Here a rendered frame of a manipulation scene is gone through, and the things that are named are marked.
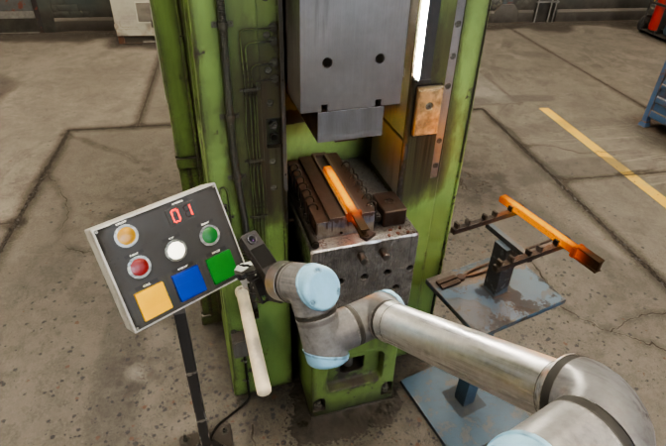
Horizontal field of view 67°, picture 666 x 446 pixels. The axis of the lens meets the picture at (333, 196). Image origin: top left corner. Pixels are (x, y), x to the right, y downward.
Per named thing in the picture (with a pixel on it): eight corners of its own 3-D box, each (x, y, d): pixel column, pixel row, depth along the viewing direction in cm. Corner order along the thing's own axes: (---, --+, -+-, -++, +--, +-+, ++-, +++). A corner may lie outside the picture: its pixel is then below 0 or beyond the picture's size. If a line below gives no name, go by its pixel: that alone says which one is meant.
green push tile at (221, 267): (239, 273, 141) (229, 249, 140) (215, 285, 136) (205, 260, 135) (236, 272, 142) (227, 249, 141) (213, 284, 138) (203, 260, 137)
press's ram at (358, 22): (426, 101, 148) (447, -48, 126) (299, 114, 138) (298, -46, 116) (375, 56, 181) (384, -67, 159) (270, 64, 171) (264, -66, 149)
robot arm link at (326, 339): (367, 357, 106) (353, 301, 104) (319, 380, 100) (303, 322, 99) (345, 345, 114) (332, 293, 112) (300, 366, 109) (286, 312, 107)
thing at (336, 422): (421, 434, 206) (421, 432, 205) (282, 475, 190) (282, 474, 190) (385, 359, 237) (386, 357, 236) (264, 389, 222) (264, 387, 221)
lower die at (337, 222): (373, 229, 169) (375, 209, 165) (316, 239, 164) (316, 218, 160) (335, 168, 203) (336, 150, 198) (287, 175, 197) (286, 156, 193)
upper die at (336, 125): (382, 135, 150) (384, 105, 145) (317, 143, 145) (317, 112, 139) (338, 84, 183) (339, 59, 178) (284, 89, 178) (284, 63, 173)
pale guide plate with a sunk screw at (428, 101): (437, 134, 171) (444, 86, 161) (413, 137, 168) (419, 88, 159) (434, 131, 173) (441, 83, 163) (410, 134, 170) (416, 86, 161)
